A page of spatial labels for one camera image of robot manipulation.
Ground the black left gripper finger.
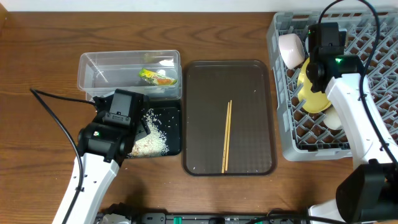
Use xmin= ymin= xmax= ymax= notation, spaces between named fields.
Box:
xmin=139 ymin=119 xmax=150 ymax=137
xmin=134 ymin=129 xmax=146 ymax=142

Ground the rice food waste pile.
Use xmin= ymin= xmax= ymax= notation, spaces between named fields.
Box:
xmin=127 ymin=108 xmax=177 ymax=159

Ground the pink bowl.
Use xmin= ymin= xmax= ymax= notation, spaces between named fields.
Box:
xmin=278 ymin=34 xmax=305 ymax=70

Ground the green snack wrapper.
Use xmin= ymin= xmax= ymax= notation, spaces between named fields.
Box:
xmin=139 ymin=68 xmax=177 ymax=86

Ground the yellow plate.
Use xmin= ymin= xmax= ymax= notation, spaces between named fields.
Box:
xmin=297 ymin=58 xmax=331 ymax=113

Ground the white cup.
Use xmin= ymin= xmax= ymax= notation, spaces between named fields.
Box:
xmin=323 ymin=106 xmax=343 ymax=130

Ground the light blue bowl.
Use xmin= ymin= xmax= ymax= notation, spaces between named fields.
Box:
xmin=304 ymin=28 xmax=348 ymax=53

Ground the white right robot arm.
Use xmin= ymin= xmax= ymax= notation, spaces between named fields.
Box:
xmin=306 ymin=22 xmax=397 ymax=223

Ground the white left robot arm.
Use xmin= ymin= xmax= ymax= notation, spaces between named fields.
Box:
xmin=53 ymin=89 xmax=150 ymax=223

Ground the black waste tray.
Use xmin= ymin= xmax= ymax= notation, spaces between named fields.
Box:
xmin=96 ymin=99 xmax=183 ymax=158

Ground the grey dishwasher rack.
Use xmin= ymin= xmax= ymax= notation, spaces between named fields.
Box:
xmin=267 ymin=9 xmax=397 ymax=161

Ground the clear plastic bin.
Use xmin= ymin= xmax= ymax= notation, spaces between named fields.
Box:
xmin=77 ymin=50 xmax=182 ymax=100

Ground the brown serving tray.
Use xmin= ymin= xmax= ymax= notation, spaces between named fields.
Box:
xmin=183 ymin=60 xmax=277 ymax=176

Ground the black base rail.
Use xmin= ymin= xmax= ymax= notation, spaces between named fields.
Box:
xmin=96 ymin=203 xmax=340 ymax=224

